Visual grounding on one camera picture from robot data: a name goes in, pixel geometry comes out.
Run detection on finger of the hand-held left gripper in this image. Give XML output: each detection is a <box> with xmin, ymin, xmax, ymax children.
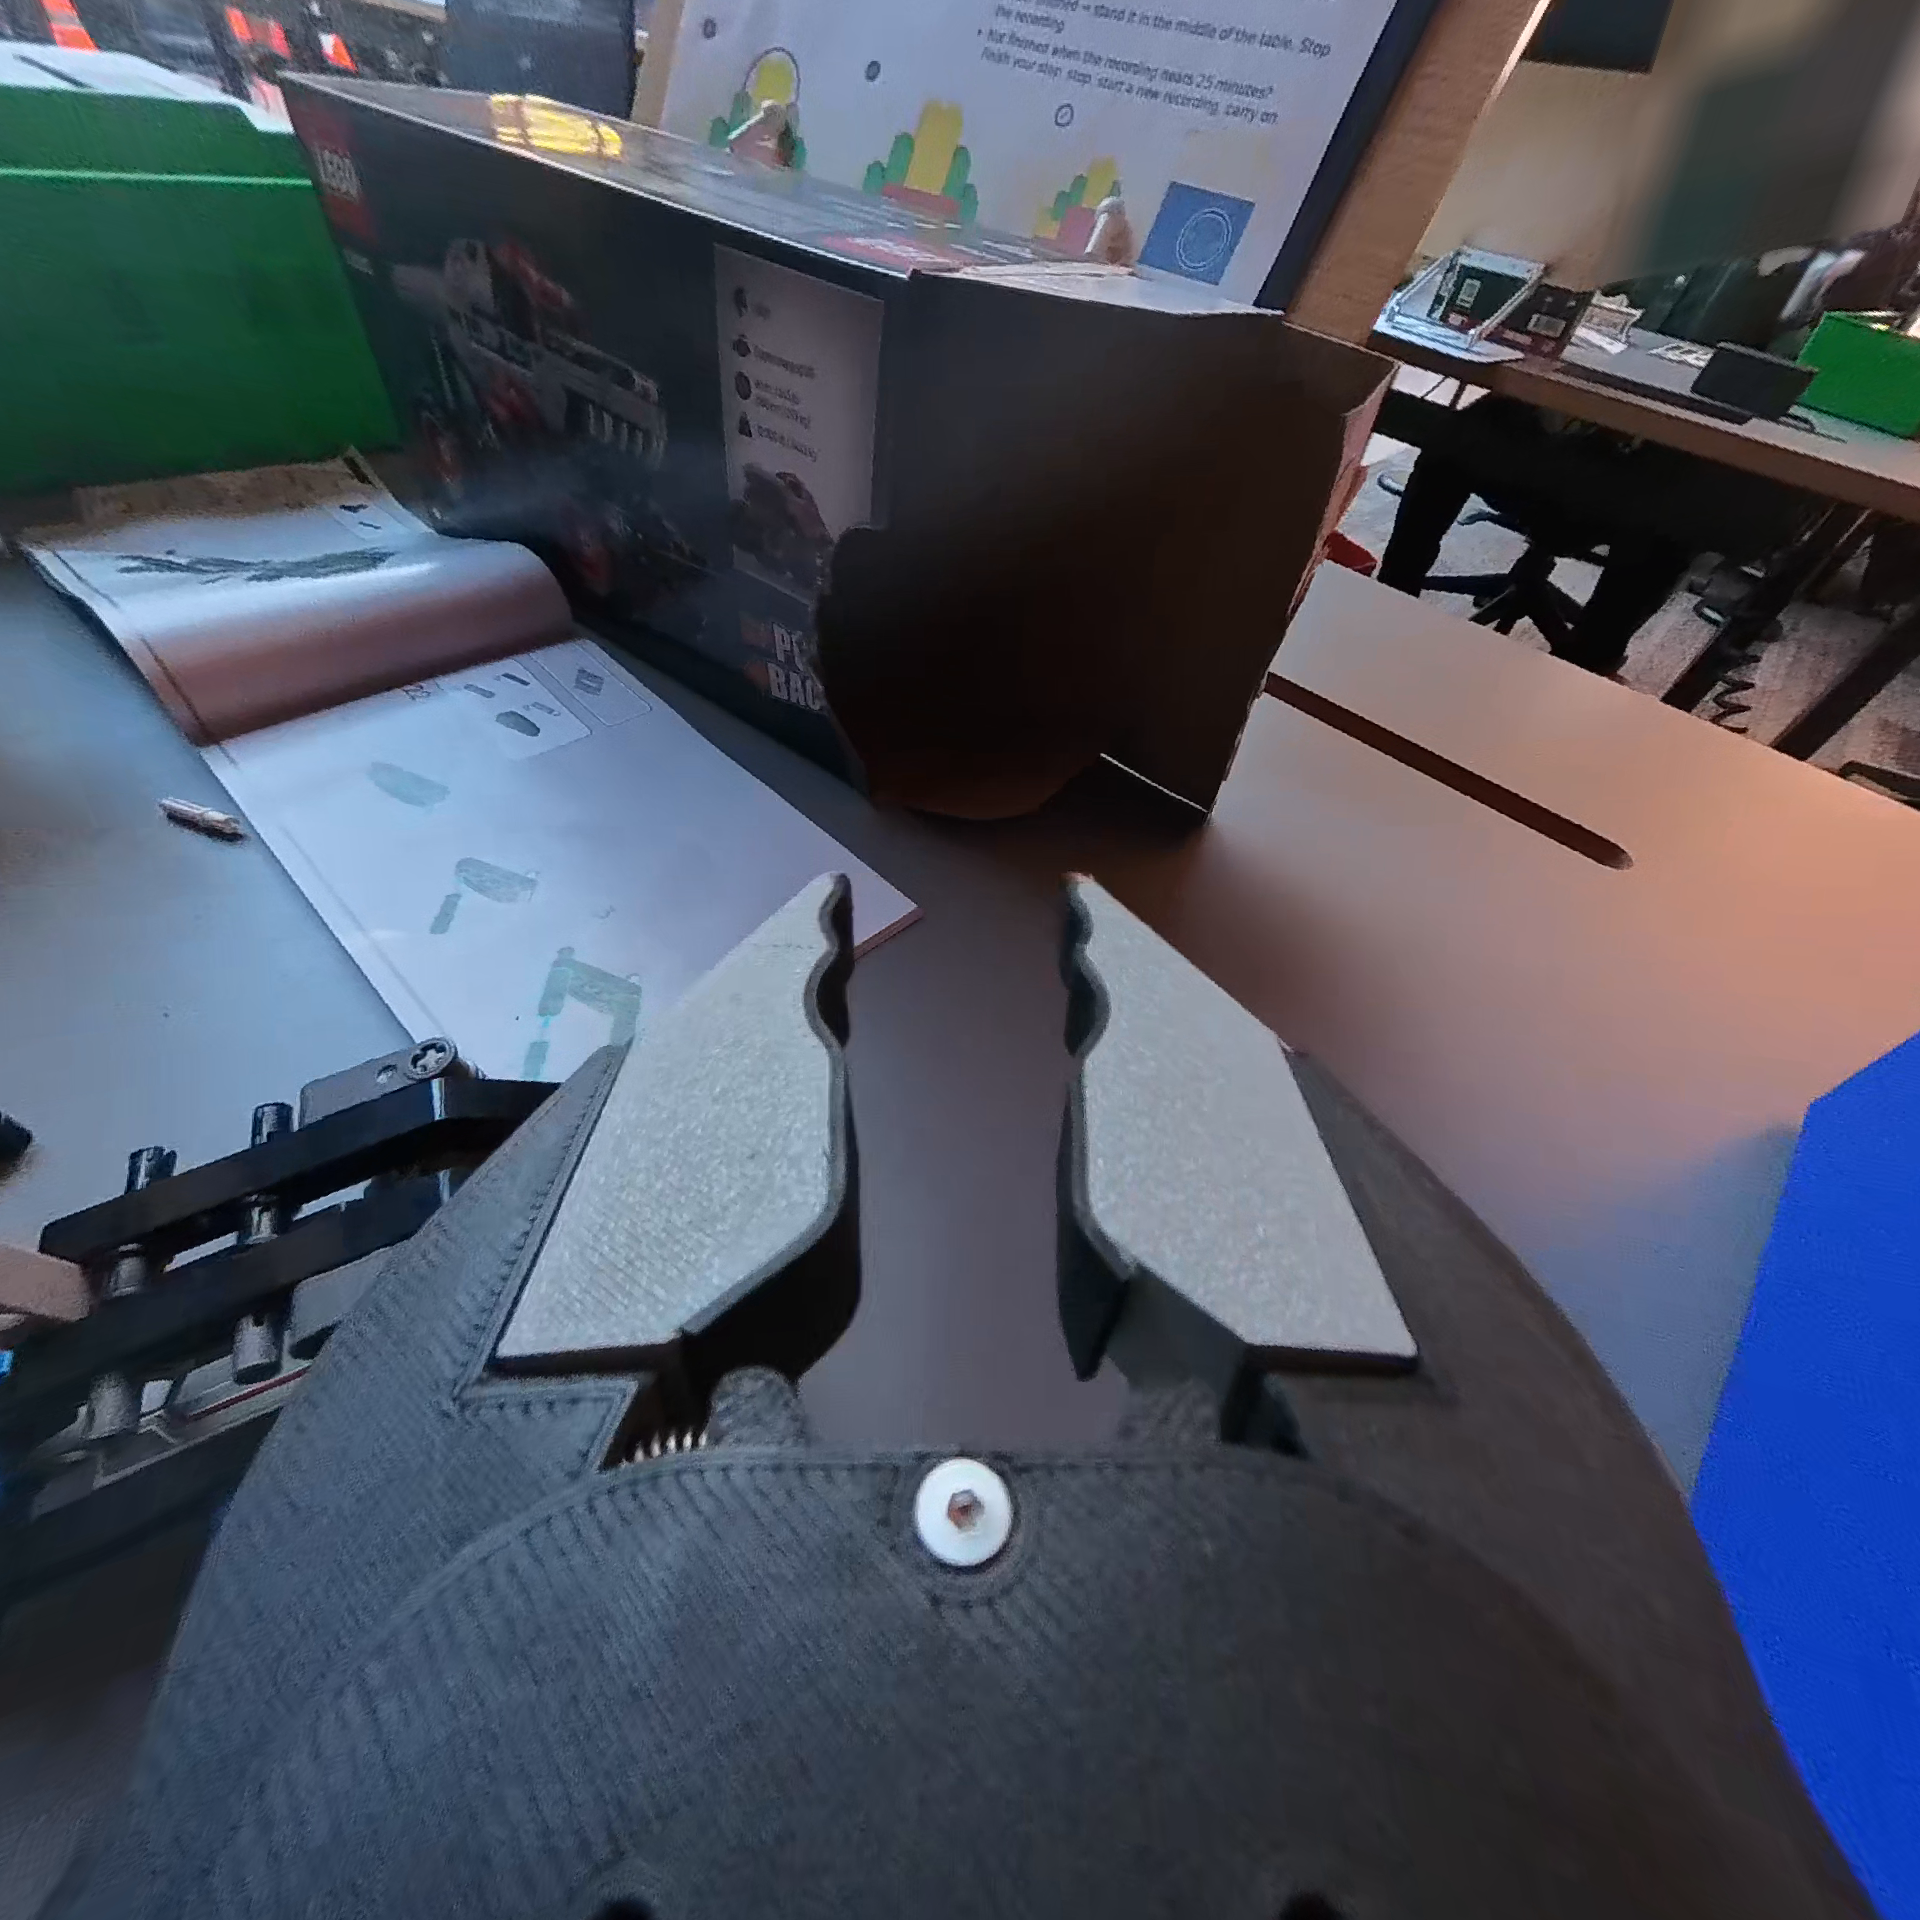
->
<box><xmin>0</xmin><ymin>1245</ymin><xmax>95</xmax><ymax>1339</ymax></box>

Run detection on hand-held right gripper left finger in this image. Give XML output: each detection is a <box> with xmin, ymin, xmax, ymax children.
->
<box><xmin>489</xmin><ymin>871</ymin><xmax>869</xmax><ymax>1389</ymax></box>

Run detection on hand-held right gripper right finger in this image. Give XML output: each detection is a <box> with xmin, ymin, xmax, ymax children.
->
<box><xmin>1054</xmin><ymin>871</ymin><xmax>1422</xmax><ymax>1383</ymax></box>

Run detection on black grey lego assembly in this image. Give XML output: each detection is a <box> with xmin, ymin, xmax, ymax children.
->
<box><xmin>0</xmin><ymin>1036</ymin><xmax>600</xmax><ymax>1629</ymax></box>

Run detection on lego instruction booklet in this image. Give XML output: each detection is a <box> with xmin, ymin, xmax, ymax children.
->
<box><xmin>15</xmin><ymin>496</ymin><xmax>921</xmax><ymax>1081</ymax></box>

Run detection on dark printed lego box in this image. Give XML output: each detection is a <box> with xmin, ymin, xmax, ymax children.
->
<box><xmin>275</xmin><ymin>76</ymin><xmax>1395</xmax><ymax>826</ymax></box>

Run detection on blue plastic bin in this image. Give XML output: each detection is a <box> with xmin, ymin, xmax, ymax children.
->
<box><xmin>1687</xmin><ymin>1032</ymin><xmax>1920</xmax><ymax>1920</ymax></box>

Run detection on office chair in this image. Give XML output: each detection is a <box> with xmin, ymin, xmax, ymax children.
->
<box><xmin>1379</xmin><ymin>435</ymin><xmax>1672</xmax><ymax>677</ymax></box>

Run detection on background desk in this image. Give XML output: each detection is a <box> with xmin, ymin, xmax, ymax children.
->
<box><xmin>1370</xmin><ymin>257</ymin><xmax>1920</xmax><ymax>752</ymax></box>

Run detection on clear acrylic stand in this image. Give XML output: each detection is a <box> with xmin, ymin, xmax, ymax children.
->
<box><xmin>1379</xmin><ymin>247</ymin><xmax>1546</xmax><ymax>365</ymax></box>

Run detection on black device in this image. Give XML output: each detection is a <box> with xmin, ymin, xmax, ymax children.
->
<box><xmin>1691</xmin><ymin>343</ymin><xmax>1818</xmax><ymax>425</ymax></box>

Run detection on green plastic bin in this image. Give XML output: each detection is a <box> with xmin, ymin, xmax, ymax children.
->
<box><xmin>0</xmin><ymin>45</ymin><xmax>400</xmax><ymax>496</ymax></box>

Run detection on green box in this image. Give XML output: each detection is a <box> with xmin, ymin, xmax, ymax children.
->
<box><xmin>1792</xmin><ymin>306</ymin><xmax>1920</xmax><ymax>441</ymax></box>

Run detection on instruction poster board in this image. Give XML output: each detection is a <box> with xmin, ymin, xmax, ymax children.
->
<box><xmin>631</xmin><ymin>0</ymin><xmax>1553</xmax><ymax>347</ymax></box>

